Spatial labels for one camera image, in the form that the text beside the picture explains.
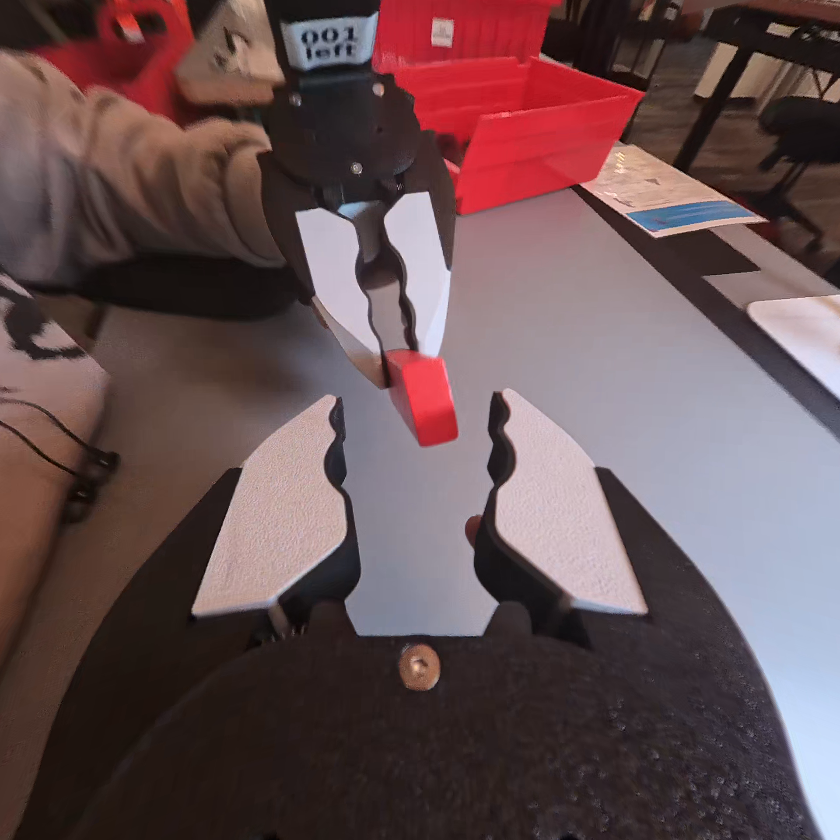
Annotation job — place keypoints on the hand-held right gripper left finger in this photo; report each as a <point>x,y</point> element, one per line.
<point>275,525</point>

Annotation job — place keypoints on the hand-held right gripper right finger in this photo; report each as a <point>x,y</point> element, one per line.
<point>564,525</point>

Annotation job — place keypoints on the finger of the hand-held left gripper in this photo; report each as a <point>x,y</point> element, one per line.
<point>426,275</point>
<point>331,275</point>

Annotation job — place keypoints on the red rectangular block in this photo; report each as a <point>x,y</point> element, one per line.
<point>426,400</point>

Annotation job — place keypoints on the red plastic bin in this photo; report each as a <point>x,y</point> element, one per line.
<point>485,26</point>
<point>558,138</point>

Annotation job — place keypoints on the person's right hand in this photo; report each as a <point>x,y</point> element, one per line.
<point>474,530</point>

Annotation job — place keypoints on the cluttered wooden table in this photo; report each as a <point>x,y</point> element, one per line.
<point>223,82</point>

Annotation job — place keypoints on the red plastic basket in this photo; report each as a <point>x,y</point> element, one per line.
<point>131,59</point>

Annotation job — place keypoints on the printed paper sheet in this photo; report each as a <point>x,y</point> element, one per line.
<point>676,197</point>

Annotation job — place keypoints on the black office chair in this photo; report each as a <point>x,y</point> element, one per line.
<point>800,131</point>

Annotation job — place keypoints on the wooden desk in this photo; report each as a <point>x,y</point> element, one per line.
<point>754,26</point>

